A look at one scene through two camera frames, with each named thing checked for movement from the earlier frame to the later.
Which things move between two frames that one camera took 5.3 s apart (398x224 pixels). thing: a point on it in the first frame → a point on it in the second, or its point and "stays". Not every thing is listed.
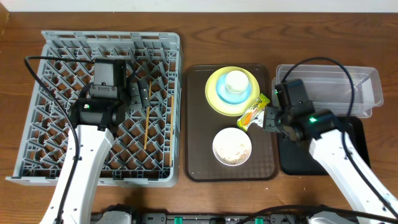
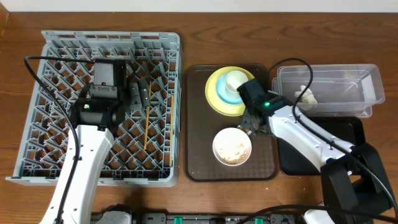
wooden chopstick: [171, 129] stays
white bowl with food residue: [232, 146] stays
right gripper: [270, 119] → [253, 122]
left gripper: [134, 95] stays
